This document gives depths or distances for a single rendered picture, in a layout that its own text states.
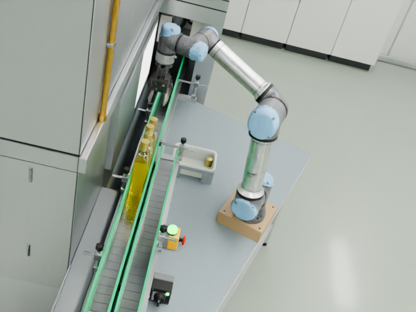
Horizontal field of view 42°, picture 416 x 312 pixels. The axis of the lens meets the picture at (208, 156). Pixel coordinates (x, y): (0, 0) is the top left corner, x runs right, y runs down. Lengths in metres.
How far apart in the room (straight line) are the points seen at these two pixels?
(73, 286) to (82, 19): 0.96
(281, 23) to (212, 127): 3.13
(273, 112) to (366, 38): 4.31
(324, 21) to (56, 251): 4.67
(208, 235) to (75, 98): 1.10
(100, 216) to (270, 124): 0.78
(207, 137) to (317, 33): 3.34
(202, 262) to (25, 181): 0.88
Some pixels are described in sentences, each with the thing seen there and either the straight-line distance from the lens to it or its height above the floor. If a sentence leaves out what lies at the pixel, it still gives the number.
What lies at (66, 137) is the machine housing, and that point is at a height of 1.46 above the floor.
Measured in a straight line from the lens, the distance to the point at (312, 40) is 6.19.
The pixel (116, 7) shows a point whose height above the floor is 1.80.
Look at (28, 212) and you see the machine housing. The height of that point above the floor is 1.11.
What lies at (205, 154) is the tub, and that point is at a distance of 2.78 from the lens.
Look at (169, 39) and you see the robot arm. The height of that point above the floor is 1.57.
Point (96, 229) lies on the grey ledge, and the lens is 2.18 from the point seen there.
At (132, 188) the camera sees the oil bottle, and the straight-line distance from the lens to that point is 2.31.
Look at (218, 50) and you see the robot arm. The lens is 2.15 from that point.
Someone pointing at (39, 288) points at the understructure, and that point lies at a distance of 2.18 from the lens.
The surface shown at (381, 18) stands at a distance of 6.20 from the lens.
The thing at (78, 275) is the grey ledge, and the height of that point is 0.88.
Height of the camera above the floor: 2.44
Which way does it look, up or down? 36 degrees down
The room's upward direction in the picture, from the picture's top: 15 degrees clockwise
